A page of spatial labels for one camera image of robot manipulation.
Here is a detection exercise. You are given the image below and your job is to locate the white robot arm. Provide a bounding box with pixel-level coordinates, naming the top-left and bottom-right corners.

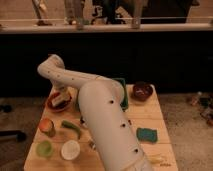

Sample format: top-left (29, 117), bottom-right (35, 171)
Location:
top-left (37, 54), bottom-right (154, 171)

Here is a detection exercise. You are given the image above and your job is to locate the red orange bowl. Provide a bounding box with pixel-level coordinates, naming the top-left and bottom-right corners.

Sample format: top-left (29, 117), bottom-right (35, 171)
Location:
top-left (45, 92), bottom-right (72, 113)

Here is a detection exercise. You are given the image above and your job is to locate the dark brown bowl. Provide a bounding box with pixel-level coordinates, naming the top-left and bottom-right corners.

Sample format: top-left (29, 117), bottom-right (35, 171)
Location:
top-left (133, 82), bottom-right (153, 101)

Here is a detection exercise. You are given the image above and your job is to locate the green chili pepper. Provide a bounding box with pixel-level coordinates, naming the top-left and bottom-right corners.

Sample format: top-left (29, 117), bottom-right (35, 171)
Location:
top-left (61, 120), bottom-right (81, 139)

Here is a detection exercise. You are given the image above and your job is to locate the silver fork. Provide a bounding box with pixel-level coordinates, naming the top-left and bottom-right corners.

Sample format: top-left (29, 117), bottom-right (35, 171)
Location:
top-left (88, 140), bottom-right (96, 150)

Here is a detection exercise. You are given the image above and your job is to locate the white round cup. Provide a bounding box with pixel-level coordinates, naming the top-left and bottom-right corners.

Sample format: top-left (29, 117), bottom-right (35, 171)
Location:
top-left (61, 140), bottom-right (80, 160)

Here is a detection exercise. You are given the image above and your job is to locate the light green cup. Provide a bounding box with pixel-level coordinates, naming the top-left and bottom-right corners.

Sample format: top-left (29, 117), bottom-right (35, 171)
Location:
top-left (36, 140), bottom-right (53, 158)

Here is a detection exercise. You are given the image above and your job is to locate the green plastic tray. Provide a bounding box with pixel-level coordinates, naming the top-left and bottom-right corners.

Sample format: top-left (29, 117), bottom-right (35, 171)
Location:
top-left (75, 77), bottom-right (129, 112)

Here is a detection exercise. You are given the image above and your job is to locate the green sponge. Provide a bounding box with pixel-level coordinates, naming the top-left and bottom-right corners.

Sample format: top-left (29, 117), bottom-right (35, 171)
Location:
top-left (136, 128), bottom-right (158, 143)

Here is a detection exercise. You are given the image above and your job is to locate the yellow corn cob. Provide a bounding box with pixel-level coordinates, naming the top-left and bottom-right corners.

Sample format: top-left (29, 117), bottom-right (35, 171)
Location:
top-left (148, 154), bottom-right (170, 167)

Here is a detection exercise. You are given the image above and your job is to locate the white handled peeler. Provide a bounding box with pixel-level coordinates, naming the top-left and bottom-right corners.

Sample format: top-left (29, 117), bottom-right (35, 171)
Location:
top-left (80, 116), bottom-right (88, 129)

